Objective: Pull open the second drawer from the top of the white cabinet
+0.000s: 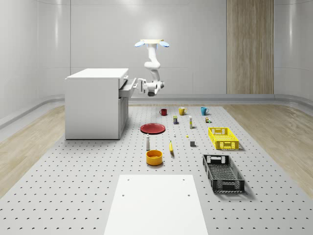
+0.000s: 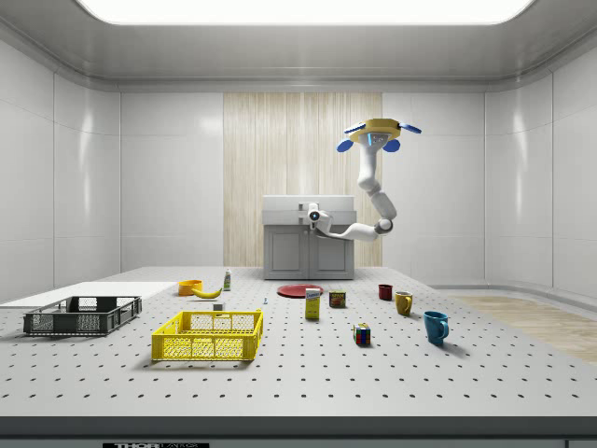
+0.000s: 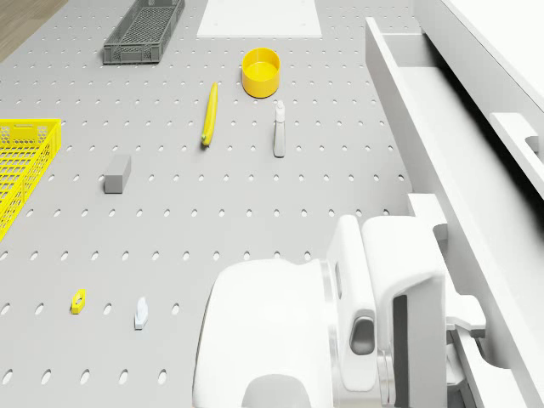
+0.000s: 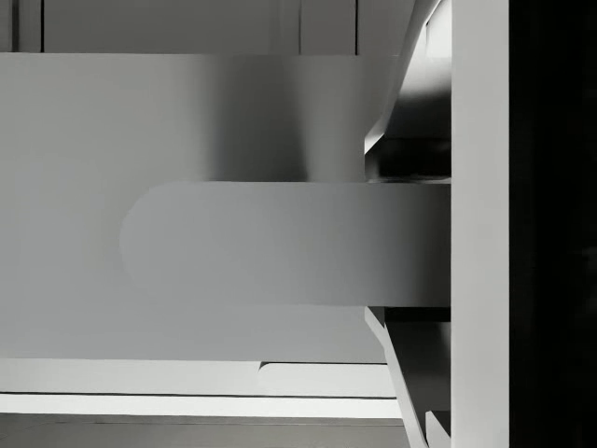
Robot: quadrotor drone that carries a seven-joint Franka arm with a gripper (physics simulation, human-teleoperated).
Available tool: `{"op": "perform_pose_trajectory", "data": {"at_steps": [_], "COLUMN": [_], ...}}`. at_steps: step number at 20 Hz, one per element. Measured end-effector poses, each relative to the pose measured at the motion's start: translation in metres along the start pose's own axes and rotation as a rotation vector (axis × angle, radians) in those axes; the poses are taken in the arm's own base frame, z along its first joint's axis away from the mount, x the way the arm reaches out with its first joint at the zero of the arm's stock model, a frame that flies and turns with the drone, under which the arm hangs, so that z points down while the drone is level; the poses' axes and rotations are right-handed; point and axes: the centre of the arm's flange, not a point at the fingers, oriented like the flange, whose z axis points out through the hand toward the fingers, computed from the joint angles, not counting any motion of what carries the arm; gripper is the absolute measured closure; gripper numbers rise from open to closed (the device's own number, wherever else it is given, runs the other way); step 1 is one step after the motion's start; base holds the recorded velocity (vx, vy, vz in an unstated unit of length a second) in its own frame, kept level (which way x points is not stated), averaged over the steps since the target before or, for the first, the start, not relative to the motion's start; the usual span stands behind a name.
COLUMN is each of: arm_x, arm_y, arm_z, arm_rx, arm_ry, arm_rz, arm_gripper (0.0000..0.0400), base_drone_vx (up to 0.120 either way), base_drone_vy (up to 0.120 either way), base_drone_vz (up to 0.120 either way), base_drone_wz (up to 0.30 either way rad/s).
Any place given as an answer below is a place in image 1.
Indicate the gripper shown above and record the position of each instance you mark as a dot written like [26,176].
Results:
[142,85]

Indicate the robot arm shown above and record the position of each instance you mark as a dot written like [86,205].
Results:
[152,55]

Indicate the red mug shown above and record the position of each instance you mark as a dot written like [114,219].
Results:
[163,112]

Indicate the red plate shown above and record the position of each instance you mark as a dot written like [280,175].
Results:
[152,128]

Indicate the yellow mug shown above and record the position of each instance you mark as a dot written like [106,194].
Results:
[182,111]

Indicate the blue yellow flat-sided can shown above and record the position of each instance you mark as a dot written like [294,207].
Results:
[175,120]

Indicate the white cabinet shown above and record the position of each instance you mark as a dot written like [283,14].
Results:
[93,105]

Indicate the tall white tube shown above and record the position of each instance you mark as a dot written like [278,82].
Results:
[147,143]

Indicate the white yellow tall box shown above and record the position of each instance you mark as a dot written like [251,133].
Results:
[190,122]

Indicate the blue mug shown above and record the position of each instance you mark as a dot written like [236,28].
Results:
[204,111]

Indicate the banana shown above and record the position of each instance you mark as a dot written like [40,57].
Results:
[171,148]

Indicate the puzzle cube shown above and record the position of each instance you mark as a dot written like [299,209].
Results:
[207,120]

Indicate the yellow bowl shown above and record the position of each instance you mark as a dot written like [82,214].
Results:
[154,160]

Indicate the yellow basket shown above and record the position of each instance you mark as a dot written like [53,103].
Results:
[223,144]

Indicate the white board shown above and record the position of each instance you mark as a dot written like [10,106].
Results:
[156,205]

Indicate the dark grey basket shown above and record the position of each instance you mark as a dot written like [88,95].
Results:
[226,187]

